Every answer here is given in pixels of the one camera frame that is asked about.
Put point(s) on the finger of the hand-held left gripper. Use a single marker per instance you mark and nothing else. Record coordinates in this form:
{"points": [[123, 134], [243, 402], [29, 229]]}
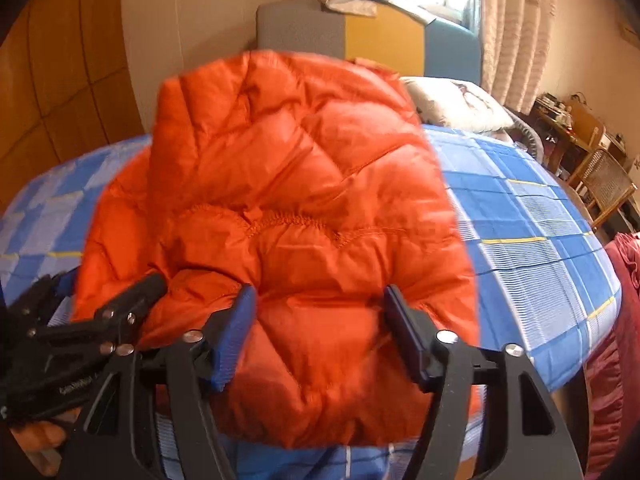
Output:
{"points": [[40, 300], [135, 297]]}

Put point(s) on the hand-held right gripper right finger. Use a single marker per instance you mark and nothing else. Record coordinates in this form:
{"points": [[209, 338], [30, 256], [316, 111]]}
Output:
{"points": [[407, 332]]}

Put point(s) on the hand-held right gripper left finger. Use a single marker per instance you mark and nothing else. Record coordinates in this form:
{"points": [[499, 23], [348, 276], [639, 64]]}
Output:
{"points": [[232, 340]]}

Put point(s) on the orange puffer jacket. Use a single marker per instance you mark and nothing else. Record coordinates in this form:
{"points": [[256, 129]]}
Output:
{"points": [[280, 170]]}

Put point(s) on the person's left hand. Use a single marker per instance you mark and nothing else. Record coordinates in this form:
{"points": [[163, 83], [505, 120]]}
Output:
{"points": [[42, 440]]}

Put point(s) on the dark red cloth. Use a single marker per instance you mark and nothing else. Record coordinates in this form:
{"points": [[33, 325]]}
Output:
{"points": [[610, 360]]}

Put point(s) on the wooden wardrobe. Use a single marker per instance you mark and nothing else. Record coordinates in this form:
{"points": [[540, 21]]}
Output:
{"points": [[60, 85]]}

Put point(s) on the grey mesh object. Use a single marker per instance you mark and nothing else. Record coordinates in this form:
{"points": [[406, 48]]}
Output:
{"points": [[527, 132]]}

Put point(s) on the white printed pillow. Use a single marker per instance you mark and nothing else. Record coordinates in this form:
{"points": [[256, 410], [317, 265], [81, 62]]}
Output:
{"points": [[460, 102]]}

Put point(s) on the wicker chair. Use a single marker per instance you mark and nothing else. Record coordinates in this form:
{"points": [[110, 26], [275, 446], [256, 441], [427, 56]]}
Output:
{"points": [[607, 182]]}

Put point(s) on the wooden desk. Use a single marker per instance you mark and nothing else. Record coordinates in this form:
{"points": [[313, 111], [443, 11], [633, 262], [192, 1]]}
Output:
{"points": [[565, 132]]}

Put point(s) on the grey yellow blue headboard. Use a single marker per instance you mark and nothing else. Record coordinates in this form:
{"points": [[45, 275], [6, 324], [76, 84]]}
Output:
{"points": [[295, 30]]}

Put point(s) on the beige striped curtain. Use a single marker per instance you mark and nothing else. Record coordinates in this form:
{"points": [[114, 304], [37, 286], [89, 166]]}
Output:
{"points": [[520, 35]]}

